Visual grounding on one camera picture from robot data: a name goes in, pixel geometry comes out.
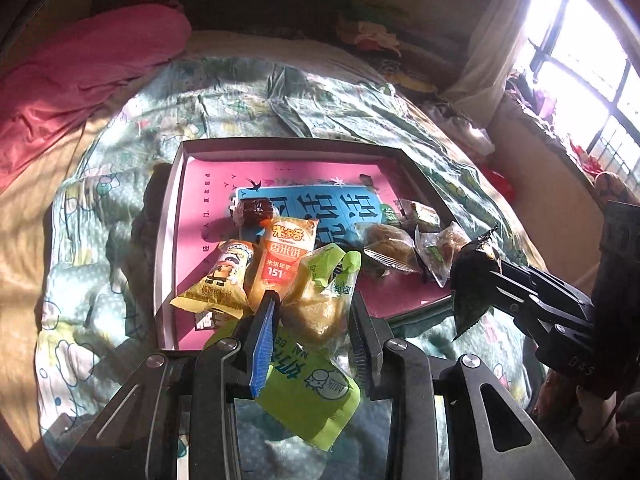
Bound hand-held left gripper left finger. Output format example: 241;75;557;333
55;290;281;480

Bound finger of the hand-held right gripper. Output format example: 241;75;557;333
492;257;596;321
450;280;571;361

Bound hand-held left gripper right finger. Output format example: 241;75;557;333
350;295;576;480

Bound green bread packet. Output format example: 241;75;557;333
220;242;363;453

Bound yellow snack packet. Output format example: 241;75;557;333
170;240;256;318

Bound orange rice cracker packet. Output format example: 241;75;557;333
245;215;321;316

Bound brown pastry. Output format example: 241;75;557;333
360;224;418;276

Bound small pastry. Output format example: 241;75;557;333
397;199;441;233

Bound dark candy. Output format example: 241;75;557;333
231;197;278;233

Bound person's right hand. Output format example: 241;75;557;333
594;171;640;207

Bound red bag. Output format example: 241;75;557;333
487;167;516;203

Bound pink book with blue panel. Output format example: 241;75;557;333
172;160;451;351

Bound white cloth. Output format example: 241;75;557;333
425;100;496;156

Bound pink flowers on windowsill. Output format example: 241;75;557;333
505;72;608;176

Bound cartoon printed blanket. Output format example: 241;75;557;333
37;55;536;480

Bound beige curtain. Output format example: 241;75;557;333
442;0;543;116

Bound window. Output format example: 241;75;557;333
515;0;640;181

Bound beige bed sheet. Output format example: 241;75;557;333
0;35;166;461

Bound pile of clothes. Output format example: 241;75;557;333
335;2;441;93

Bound pink quilt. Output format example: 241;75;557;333
0;2;193;191

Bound dark headboard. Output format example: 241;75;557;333
92;0;363;41

